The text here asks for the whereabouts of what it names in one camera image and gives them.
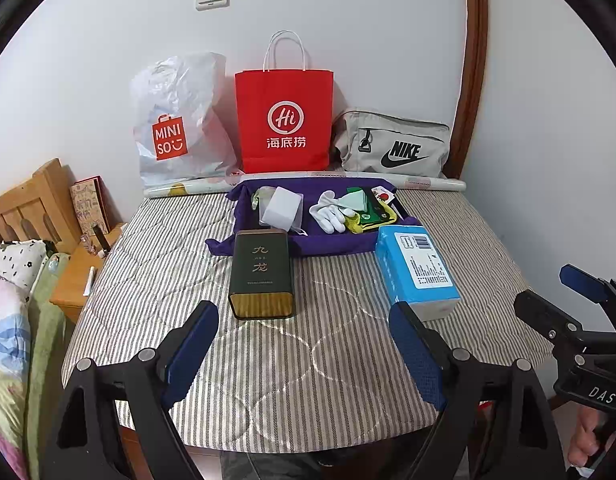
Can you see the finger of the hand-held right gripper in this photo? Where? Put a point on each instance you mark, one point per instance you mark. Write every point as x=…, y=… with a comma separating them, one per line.
x=548, y=317
x=583, y=280

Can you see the wooden headboard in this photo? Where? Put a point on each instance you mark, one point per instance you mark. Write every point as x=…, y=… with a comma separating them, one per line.
x=42, y=200

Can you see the yellow packet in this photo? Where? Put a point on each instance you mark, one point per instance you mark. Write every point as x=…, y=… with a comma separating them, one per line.
x=358, y=229

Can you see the white printed paper roll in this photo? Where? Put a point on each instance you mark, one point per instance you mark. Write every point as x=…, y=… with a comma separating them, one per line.
x=438, y=184

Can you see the white cotton gloves pair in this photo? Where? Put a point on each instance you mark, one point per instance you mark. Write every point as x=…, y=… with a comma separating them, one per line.
x=328, y=215

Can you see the pale green cloth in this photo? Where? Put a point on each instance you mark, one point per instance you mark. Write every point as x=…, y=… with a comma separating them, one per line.
x=358, y=199

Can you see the fruit print packet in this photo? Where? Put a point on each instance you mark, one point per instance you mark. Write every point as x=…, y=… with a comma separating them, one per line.
x=385, y=194

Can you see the red paper shopping bag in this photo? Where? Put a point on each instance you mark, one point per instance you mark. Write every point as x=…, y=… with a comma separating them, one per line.
x=288, y=90

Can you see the green foil packet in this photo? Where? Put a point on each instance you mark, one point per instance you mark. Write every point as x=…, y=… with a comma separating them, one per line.
x=375, y=211

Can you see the striped quilted mattress pad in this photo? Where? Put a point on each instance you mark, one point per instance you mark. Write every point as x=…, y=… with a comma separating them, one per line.
x=313, y=350

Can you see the brown wooden door frame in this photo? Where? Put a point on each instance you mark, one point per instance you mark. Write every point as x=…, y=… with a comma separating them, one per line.
x=475, y=60

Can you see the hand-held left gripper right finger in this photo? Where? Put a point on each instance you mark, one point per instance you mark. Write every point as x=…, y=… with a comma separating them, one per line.
x=418, y=355

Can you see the patterned book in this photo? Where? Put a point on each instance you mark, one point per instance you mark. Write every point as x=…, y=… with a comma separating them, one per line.
x=87, y=205

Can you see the white tube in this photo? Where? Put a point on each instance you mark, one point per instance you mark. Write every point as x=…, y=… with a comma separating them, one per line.
x=89, y=280

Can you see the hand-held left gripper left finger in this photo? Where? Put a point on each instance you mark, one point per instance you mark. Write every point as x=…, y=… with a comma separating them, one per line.
x=192, y=350

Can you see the dark green tin box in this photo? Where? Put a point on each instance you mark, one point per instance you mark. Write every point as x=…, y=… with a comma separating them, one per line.
x=260, y=270

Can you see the white dotted pillow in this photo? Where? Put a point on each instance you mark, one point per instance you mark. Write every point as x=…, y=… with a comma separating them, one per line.
x=17, y=260

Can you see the blue tissue pack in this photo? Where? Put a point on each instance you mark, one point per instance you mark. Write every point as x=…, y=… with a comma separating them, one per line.
x=418, y=270

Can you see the white plastic shopping bag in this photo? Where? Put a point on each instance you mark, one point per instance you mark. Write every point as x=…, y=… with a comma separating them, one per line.
x=187, y=110

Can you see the grey sling bag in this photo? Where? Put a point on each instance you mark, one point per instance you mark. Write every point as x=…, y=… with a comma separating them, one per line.
x=418, y=130

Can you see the light green blanket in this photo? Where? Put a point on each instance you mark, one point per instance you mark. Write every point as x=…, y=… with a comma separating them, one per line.
x=45, y=340

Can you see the wooden bedside table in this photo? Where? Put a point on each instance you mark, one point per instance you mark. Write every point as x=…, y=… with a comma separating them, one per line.
x=72, y=280

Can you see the small black bottle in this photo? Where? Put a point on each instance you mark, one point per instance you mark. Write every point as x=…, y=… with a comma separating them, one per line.
x=100, y=240

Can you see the purple cloth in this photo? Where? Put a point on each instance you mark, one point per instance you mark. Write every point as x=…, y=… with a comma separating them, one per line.
x=338, y=245

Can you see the person's right hand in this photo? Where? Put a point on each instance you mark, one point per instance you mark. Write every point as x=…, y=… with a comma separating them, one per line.
x=583, y=435

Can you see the colourful quilt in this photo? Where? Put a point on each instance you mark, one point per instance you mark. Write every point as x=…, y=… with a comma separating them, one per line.
x=5, y=350

